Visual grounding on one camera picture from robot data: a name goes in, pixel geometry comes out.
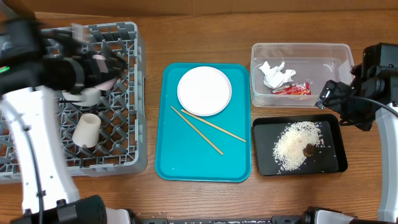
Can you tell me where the teal plastic serving tray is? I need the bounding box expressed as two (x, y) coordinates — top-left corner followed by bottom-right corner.
(155, 63), (251, 182)

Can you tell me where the small pink bowl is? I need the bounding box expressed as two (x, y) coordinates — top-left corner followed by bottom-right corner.
(93, 54), (116, 90)

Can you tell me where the large white round plate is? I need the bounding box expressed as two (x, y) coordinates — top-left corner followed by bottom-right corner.
(177, 66), (232, 116)

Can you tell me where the white paper cup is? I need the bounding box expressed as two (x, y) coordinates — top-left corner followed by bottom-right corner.
(72, 113), (101, 148)

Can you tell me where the grey round bowl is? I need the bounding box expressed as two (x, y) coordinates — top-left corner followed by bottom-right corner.
(62, 88), (101, 106)

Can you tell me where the clear plastic waste bin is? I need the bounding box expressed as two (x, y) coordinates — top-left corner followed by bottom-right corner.
(250, 43), (354, 108)

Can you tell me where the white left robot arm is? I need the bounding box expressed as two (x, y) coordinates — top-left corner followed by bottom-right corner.
(1, 18), (132, 223)

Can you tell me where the wooden chopstick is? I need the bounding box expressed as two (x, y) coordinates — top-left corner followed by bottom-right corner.
(170, 106), (224, 156)
(181, 109), (246, 142)

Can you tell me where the crumpled white tissue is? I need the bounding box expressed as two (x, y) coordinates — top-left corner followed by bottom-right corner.
(259, 61), (296, 90)

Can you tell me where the black rail at table edge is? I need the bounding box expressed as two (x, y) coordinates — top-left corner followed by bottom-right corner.
(105, 207), (398, 224)

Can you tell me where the brown food scrap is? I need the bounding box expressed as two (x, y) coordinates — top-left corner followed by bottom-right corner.
(303, 144), (317, 157)

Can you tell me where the pile of white rice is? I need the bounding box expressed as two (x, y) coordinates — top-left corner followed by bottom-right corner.
(272, 121), (325, 172)

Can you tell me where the red snack wrapper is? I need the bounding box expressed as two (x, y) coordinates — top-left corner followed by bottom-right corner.
(271, 82), (312, 95)

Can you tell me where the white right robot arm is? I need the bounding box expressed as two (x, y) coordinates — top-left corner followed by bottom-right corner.
(315, 43), (397, 222)

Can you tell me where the black plastic tray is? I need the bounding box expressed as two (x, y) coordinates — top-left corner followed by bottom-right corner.
(252, 114), (348, 176)

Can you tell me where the grey plastic dish rack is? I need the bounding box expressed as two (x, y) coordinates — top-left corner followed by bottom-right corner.
(1, 22), (147, 182)

